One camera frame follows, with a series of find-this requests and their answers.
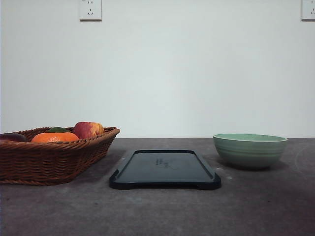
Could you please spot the red yellow apple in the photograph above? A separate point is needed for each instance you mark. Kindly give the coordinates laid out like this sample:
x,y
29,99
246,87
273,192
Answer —
x,y
88,129

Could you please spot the orange fruit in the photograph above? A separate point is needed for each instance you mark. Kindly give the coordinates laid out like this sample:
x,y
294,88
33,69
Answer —
x,y
50,137

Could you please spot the dark red plum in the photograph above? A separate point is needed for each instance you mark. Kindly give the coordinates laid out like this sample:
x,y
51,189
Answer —
x,y
12,137

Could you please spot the white wall socket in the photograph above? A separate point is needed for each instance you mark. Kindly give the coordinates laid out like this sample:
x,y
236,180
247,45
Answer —
x,y
307,11
90,11

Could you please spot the dark rectangular tray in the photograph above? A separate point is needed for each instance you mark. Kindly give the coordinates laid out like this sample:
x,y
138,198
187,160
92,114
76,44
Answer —
x,y
165,168

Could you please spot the white wall socket right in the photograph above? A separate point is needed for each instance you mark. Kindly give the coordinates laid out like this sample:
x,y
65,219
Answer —
x,y
307,11

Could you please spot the white wall socket left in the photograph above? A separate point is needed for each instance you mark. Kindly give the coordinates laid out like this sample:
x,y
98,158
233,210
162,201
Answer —
x,y
90,11

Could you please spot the green ceramic bowl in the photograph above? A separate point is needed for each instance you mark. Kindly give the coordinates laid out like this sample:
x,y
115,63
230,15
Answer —
x,y
249,151

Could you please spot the green avocado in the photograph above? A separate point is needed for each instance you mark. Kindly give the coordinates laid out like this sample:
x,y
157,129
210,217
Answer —
x,y
58,130

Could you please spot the brown wicker basket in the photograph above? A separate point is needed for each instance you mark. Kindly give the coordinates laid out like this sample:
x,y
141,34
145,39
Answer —
x,y
50,163

